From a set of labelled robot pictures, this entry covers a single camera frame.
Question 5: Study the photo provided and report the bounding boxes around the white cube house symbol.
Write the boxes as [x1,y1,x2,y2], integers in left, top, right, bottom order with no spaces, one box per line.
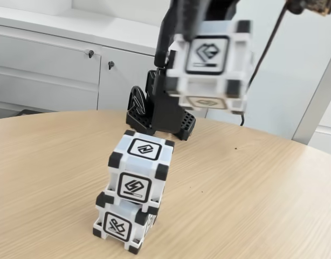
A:
[165,20,255,114]

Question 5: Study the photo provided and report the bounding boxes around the white cabinet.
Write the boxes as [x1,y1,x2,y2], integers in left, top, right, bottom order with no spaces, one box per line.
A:
[0,5,223,121]

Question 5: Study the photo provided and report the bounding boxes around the white cube crossed-loop symbol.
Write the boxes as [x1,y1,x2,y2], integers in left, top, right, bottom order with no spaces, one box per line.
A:
[92,192,158,254]

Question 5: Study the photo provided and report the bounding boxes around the white cube zigzag symbol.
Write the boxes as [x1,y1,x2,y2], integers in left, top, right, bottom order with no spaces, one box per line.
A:
[108,129,175,214]

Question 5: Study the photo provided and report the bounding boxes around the black camera cable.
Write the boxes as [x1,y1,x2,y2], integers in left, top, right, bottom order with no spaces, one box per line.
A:
[239,4,289,127]

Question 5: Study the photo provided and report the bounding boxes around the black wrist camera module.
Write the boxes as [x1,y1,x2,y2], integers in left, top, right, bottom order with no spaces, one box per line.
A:
[285,0,331,16]

